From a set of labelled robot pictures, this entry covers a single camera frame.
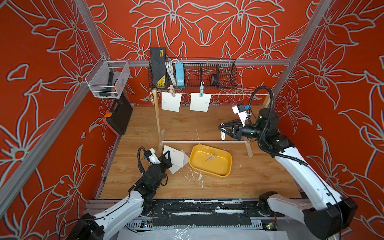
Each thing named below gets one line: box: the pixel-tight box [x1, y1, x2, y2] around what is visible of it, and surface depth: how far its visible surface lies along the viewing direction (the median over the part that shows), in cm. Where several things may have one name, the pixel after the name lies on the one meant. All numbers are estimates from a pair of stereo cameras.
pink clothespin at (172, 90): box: [169, 84, 176, 97], surface depth 66 cm
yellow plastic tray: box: [189, 144, 233, 178], surface depth 91 cm
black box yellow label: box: [150, 47, 167, 88], surface depth 89 cm
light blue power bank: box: [175, 62, 185, 87], surface depth 91 cm
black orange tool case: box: [103, 92, 133, 136], surface depth 100 cm
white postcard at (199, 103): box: [190, 92, 212, 112], surface depth 71 cm
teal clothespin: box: [199, 81, 205, 97], surface depth 64 cm
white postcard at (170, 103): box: [161, 92, 182, 113], surface depth 72 cm
